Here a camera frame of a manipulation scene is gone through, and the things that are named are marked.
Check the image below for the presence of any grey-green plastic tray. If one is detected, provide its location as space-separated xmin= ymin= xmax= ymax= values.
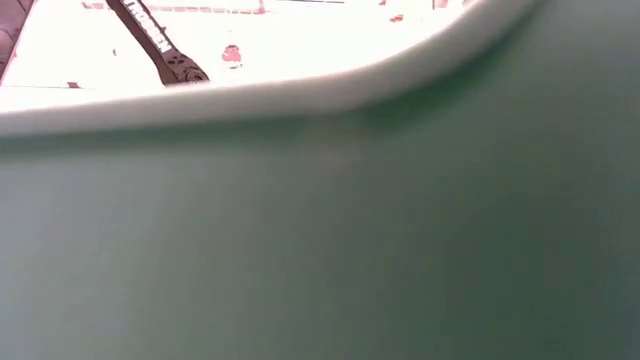
xmin=0 ymin=0 xmax=640 ymax=360

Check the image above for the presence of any black hanging ceiling fixture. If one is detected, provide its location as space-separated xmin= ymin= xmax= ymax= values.
xmin=221 ymin=43 xmax=244 ymax=69

